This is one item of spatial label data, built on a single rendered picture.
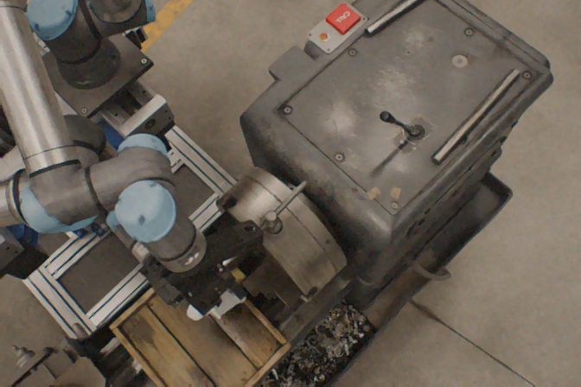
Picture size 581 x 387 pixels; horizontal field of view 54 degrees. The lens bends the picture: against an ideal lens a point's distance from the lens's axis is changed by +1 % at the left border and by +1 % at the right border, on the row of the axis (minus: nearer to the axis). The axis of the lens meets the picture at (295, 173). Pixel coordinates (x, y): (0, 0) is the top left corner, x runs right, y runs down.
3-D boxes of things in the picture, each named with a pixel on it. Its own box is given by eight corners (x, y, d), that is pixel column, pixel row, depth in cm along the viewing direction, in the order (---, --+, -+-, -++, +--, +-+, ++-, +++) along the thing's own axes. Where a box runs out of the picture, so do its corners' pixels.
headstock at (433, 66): (390, 44, 175) (405, -50, 139) (515, 141, 161) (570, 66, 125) (248, 171, 162) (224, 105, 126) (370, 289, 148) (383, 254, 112)
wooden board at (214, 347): (201, 248, 155) (198, 244, 151) (292, 346, 144) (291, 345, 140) (113, 328, 148) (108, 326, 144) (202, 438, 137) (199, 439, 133)
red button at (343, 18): (342, 7, 135) (342, 2, 133) (360, 22, 133) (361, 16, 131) (324, 22, 134) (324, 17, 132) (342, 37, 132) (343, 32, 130)
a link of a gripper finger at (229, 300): (222, 317, 105) (201, 297, 97) (245, 295, 106) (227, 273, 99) (232, 328, 103) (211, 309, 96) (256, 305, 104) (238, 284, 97)
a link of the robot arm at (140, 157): (86, 146, 88) (92, 199, 81) (156, 123, 88) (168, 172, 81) (107, 177, 94) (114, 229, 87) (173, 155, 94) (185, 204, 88)
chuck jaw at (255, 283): (277, 248, 128) (313, 283, 123) (281, 256, 133) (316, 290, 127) (240, 282, 126) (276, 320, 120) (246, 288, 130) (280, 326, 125)
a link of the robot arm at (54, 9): (44, 28, 136) (14, -10, 124) (98, 10, 137) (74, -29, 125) (54, 68, 132) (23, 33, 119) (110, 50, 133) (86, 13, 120)
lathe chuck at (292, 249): (247, 197, 151) (237, 158, 121) (331, 282, 145) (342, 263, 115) (222, 219, 150) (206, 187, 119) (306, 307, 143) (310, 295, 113)
